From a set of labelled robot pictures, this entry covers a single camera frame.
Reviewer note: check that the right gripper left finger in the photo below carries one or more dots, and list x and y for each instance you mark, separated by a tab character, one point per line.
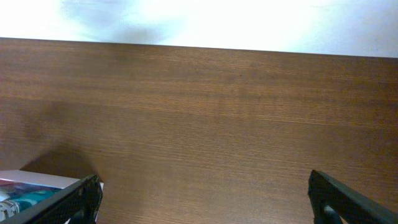
77	203

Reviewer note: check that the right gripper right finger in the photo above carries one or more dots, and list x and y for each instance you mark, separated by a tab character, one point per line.
334	202

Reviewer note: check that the white cardboard box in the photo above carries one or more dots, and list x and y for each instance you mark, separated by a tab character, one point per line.
11	180

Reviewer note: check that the teal mouthwash bottle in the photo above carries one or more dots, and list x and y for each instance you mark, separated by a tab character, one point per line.
16	204

